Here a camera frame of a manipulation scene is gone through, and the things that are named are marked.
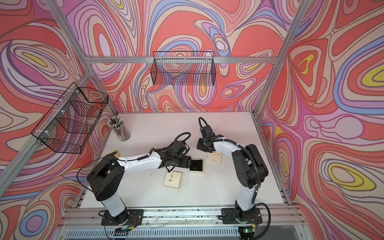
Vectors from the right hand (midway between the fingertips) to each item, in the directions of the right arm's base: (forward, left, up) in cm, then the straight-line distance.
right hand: (201, 150), depth 96 cm
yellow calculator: (-1, +55, 0) cm, 55 cm away
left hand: (-10, +7, +2) cm, 13 cm away
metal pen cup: (+12, +52, +16) cm, 56 cm away
